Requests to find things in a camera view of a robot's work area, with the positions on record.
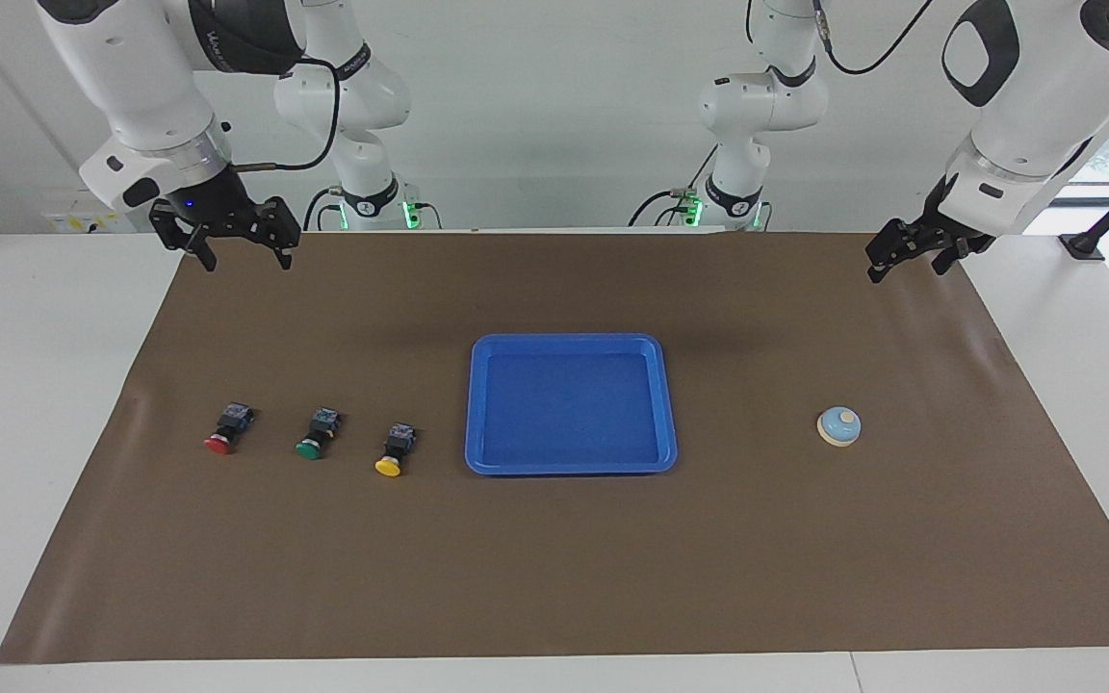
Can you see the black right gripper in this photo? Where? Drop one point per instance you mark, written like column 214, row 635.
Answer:
column 218, row 207

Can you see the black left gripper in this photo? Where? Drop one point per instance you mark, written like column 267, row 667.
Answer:
column 930, row 236

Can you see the red push button switch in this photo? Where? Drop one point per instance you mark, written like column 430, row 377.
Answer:
column 219, row 444

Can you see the green push button switch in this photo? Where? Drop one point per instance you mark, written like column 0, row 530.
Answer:
column 309, row 449

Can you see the yellow push button switch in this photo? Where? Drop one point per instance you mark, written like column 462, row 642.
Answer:
column 388, row 467

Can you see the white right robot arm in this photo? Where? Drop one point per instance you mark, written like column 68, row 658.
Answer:
column 131, row 77

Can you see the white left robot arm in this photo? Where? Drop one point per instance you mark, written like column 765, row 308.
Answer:
column 1026, row 96

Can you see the light blue call bell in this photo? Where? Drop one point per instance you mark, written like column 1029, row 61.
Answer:
column 839, row 426

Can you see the blue plastic tray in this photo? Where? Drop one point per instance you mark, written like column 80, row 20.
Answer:
column 612, row 452

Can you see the brown table mat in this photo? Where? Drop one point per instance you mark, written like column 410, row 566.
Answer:
column 554, row 558

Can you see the white wall socket box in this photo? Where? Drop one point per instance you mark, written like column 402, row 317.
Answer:
column 73, row 223

